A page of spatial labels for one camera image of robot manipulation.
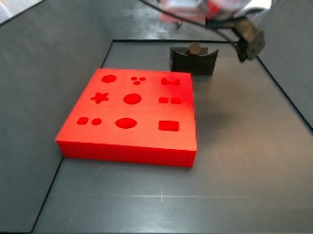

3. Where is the brown hexagon peg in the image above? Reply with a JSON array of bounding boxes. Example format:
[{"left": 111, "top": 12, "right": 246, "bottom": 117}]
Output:
[{"left": 186, "top": 42, "right": 202, "bottom": 56}]

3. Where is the dark curved holder stand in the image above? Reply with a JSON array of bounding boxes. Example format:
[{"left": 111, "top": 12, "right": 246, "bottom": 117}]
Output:
[{"left": 170, "top": 47, "right": 219, "bottom": 76}]

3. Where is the red shape sorter block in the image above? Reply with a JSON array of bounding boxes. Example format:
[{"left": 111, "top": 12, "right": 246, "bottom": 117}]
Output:
[{"left": 56, "top": 69, "right": 197, "bottom": 167}]

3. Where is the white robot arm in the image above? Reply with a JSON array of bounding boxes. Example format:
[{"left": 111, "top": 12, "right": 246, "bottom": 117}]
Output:
[{"left": 158, "top": 0, "right": 273, "bottom": 23}]

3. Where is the black camera cable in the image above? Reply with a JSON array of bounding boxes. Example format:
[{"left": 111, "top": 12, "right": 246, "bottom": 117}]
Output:
[{"left": 138, "top": 0, "right": 242, "bottom": 49}]

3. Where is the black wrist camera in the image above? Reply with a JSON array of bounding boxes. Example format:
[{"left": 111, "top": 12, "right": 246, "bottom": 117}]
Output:
[{"left": 206, "top": 16, "right": 265, "bottom": 62}]

